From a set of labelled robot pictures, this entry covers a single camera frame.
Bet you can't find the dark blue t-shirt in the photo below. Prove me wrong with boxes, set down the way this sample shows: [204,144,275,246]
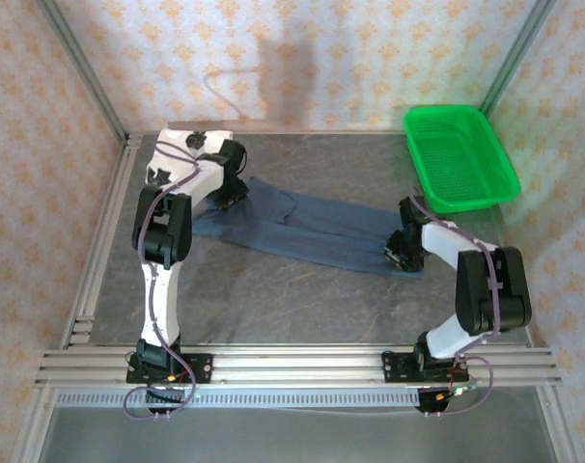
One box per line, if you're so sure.
[190,176,428,286]

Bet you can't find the aluminium cross rail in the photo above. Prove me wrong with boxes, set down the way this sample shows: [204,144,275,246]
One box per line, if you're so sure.
[34,346,562,388]

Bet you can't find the aluminium left frame post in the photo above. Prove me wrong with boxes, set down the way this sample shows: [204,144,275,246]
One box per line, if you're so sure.
[34,0,129,141]

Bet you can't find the aluminium frame post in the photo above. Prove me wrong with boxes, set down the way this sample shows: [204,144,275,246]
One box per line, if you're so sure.
[473,0,559,120]
[34,0,129,141]

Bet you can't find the aluminium frame leg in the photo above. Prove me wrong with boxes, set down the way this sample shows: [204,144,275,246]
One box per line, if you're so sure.
[536,385,581,463]
[12,385,57,463]

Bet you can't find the grey slotted cable duct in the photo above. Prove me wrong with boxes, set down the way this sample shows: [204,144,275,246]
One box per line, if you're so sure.
[55,389,422,409]

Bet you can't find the green plastic basket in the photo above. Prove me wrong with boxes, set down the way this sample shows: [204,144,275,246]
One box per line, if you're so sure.
[403,104,522,215]

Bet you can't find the white t-shirt with black print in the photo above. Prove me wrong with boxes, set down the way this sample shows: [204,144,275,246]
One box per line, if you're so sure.
[145,127,236,187]

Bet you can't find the aluminium table back rail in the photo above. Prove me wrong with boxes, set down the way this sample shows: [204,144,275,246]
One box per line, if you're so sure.
[125,128,407,137]

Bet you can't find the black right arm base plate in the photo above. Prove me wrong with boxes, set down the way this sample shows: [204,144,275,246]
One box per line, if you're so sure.
[381,350,470,386]

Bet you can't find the wide aluminium table side rail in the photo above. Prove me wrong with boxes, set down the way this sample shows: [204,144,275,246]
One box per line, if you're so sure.
[60,134,144,349]

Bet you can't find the aluminium right frame post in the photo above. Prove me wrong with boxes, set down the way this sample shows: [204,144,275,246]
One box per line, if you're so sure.
[473,0,559,120]

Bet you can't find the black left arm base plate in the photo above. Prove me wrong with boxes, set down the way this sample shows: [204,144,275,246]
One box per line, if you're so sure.
[125,353,214,386]

